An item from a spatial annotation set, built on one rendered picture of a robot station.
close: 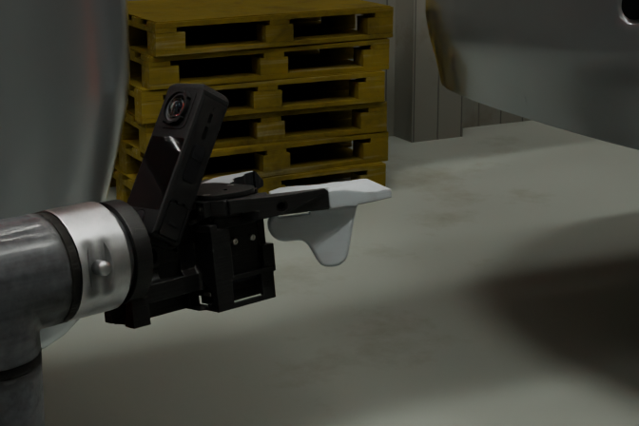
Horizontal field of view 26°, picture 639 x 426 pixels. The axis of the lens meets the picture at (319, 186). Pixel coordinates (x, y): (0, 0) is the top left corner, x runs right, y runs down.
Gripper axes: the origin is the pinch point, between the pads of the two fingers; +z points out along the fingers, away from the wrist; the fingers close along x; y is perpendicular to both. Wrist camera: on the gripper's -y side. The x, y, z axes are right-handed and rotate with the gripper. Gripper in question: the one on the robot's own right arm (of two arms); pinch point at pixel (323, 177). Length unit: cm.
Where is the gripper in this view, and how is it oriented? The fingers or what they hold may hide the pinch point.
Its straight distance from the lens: 106.4
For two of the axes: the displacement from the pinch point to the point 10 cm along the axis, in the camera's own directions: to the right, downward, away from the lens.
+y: 0.9, 9.9, 1.4
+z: 7.5, -1.6, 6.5
